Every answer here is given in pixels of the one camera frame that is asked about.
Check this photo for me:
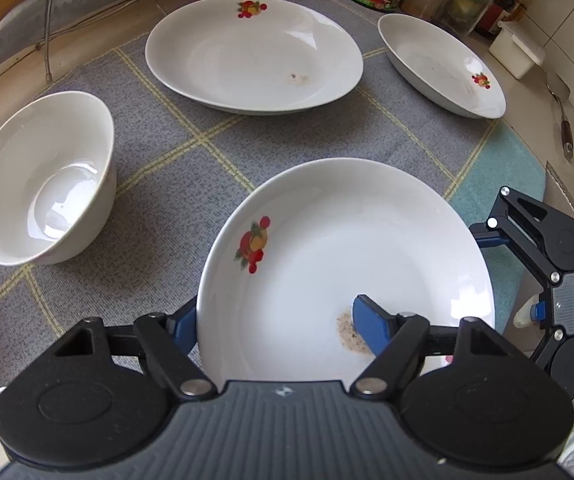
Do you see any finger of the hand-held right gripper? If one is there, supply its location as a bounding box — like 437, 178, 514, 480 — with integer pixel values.
469, 186, 564, 285
531, 280, 568, 377

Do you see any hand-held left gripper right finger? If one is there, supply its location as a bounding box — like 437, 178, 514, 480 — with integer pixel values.
349, 294, 502, 396

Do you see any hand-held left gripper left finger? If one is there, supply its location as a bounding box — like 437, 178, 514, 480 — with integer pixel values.
54, 296, 218, 402

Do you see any grey checked cloth mat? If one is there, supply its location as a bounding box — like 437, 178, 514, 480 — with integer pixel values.
0, 0, 508, 411

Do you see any white plastic box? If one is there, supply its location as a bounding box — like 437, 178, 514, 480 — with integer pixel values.
489, 20, 546, 80

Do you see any large white fruit print plate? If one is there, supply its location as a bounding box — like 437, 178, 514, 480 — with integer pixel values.
144, 0, 364, 116

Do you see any metal spatula wooden handle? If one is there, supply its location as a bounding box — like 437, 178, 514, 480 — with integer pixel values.
546, 71, 574, 161

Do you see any metal wire rack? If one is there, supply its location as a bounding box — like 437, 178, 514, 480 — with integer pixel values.
42, 0, 168, 86

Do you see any steel santoku knife black handle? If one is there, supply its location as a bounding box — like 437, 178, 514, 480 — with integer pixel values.
0, 0, 143, 72

